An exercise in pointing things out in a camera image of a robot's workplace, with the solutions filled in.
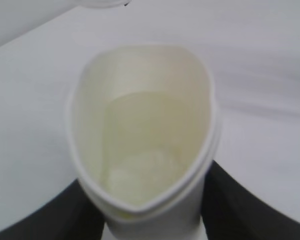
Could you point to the white paper cup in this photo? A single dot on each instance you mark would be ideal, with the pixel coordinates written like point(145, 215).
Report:
point(143, 126)

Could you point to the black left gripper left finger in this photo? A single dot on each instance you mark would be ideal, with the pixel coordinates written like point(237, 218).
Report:
point(69, 216)

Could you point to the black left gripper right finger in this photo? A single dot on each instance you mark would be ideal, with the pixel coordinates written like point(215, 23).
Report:
point(230, 212)

